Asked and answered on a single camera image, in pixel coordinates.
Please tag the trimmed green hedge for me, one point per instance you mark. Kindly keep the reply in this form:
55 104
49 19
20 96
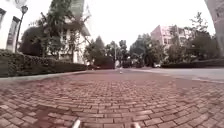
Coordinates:
30 65

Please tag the row of trees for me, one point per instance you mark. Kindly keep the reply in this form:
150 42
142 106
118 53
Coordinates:
140 51

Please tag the low dark hedge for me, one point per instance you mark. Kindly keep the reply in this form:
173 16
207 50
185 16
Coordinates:
196 63

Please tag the red brick path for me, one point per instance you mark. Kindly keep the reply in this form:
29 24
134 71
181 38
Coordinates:
113 96

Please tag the grey building corner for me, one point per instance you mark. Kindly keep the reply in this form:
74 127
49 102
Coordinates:
217 23

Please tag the grey concrete pavement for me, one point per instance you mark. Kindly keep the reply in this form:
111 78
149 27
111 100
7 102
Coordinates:
186 72

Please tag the white building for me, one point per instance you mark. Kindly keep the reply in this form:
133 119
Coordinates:
8 26

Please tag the large leafy tree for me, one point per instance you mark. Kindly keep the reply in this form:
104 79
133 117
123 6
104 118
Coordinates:
55 30

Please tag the black street lamp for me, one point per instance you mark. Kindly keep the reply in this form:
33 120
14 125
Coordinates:
20 23

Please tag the pink multi-storey building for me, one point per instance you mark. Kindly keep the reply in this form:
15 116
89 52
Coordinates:
165 35

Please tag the pale tall building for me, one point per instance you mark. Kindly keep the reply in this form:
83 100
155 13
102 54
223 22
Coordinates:
76 36

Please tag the robot's own part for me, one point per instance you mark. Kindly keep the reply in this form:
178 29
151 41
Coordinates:
136 125
76 124

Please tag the grey kerb strip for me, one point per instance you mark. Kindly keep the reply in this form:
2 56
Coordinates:
40 76

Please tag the pale pole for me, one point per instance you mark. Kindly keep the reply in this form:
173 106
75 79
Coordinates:
115 55

